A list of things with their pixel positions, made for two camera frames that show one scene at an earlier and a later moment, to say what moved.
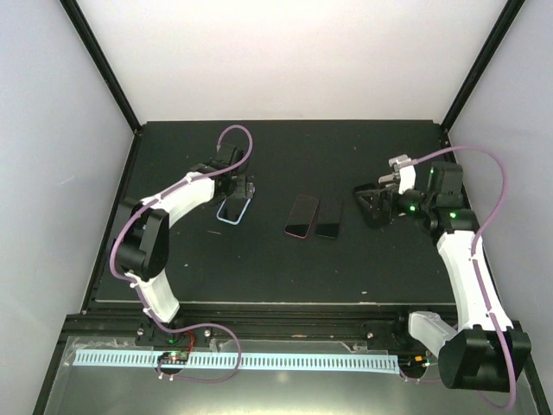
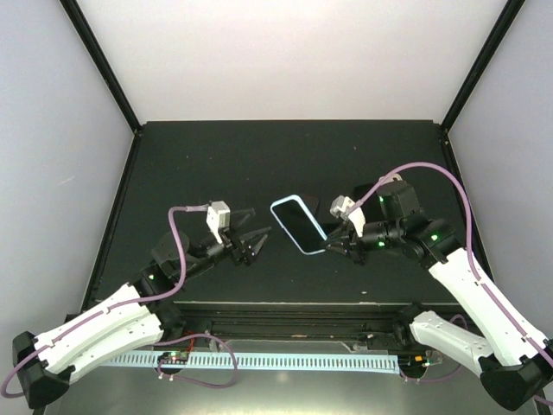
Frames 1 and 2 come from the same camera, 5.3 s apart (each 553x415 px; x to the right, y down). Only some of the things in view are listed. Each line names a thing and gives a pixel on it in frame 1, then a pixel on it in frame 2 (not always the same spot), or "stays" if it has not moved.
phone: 233,209 to 299,224
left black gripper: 244,189 to 244,252
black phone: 374,203 stays
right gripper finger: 371,203 to 338,246
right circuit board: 412,361 stays
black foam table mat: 304,239 stays
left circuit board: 174,356 stays
